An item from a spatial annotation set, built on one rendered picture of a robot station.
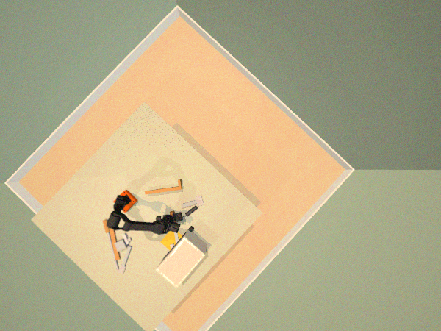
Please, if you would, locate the beige cabinet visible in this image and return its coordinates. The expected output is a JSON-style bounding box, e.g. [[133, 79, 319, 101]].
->
[[156, 226, 207, 288]]

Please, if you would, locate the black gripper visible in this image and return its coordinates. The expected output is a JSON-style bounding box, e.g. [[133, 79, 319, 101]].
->
[[156, 213, 183, 222]]

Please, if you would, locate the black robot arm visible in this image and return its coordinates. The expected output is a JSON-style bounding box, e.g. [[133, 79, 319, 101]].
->
[[107, 195, 181, 235]]

